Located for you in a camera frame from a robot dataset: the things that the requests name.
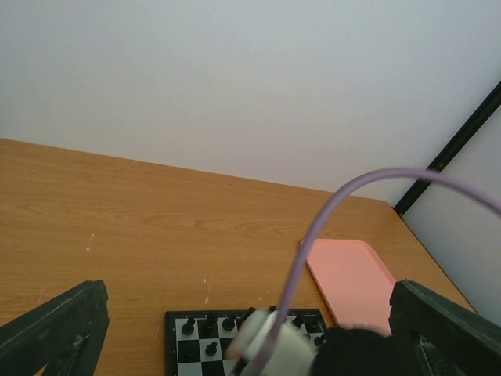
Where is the black chess pieces row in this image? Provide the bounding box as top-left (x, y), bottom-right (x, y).
top-left (165, 307), bottom-right (326, 363)

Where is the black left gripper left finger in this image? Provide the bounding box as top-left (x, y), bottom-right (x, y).
top-left (1, 280), bottom-right (110, 375)

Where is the right black frame post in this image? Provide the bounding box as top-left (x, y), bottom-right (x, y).
top-left (394, 82), bottom-right (501, 217)

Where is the black white chess board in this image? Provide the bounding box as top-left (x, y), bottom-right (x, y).
top-left (163, 308), bottom-right (328, 376)

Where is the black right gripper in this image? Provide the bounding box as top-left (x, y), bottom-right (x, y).
top-left (310, 327), bottom-right (409, 376)

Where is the pink plastic tray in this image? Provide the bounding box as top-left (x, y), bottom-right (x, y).
top-left (307, 239), bottom-right (395, 337)

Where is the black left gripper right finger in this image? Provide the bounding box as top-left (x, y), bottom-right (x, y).
top-left (389, 280), bottom-right (500, 375)

